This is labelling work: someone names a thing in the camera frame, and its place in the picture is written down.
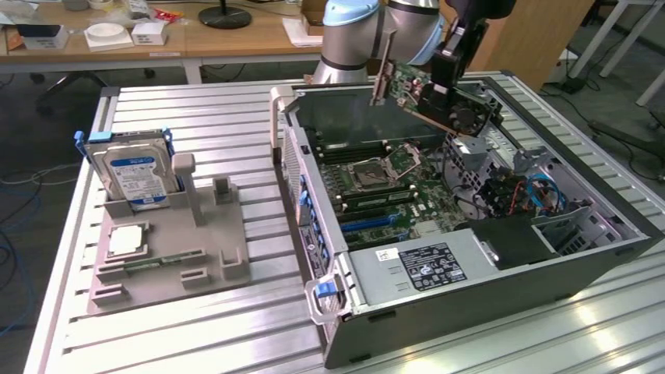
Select metal CPU socket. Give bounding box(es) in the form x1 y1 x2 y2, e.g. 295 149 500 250
347 157 404 192

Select white table frame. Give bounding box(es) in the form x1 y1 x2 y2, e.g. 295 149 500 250
566 0 665 106

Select white square box round recess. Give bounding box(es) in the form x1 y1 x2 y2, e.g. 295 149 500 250
83 21 137 54

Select black floor stand foot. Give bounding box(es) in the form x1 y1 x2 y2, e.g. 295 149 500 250
587 116 665 147

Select clear plastic bag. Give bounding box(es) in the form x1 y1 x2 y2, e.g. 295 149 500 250
0 0 46 26

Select black open PC case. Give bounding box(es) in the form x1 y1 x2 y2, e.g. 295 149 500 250
270 75 665 369

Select green RAM stick black chips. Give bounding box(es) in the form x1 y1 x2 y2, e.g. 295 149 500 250
340 189 419 213

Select green motherboard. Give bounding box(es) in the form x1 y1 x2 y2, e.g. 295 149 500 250
304 126 472 252

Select grey metal disk bay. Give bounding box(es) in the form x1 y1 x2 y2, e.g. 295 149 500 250
446 132 524 190

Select metal socket cover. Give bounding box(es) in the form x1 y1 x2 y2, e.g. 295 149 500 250
387 143 427 180

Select blue disk wire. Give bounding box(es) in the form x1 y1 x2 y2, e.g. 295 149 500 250
526 175 568 214

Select brown cardboard box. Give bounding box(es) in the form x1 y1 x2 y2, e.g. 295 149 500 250
300 0 334 27

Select black chair base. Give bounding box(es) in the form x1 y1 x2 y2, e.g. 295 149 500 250
37 69 114 116

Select grey parts rack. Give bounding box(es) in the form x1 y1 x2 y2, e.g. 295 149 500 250
89 152 255 315

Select grey case handle blue latch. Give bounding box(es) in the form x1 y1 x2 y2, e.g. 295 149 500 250
304 272 348 325

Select green graphics card black fan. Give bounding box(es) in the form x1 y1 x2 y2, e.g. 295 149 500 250
370 29 498 137

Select blue expansion slot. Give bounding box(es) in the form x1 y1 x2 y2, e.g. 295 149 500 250
339 213 398 231

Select white box printed label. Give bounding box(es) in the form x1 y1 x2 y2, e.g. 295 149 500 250
130 21 169 46

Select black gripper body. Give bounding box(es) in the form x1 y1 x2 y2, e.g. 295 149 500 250
447 0 519 24

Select silver CPU chip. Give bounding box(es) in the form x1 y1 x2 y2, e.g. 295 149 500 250
107 224 151 258

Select black round lamp base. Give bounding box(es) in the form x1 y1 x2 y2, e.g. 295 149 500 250
199 0 255 29

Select grey metal drive bracket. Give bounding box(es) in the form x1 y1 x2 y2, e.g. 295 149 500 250
530 206 626 256

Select black power adapter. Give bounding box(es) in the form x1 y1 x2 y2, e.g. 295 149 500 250
559 76 588 94

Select silver hard disk blue carrier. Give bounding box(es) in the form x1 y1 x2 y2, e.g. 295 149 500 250
75 128 182 213

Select white box black lid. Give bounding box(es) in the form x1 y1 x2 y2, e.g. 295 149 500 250
14 23 73 51

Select white paper stack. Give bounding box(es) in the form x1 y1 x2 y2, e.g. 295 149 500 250
282 16 327 48

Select wooden desk white legs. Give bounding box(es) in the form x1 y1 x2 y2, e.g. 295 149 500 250
0 0 470 85

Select grey power supply unit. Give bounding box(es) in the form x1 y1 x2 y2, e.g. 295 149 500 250
347 228 502 315

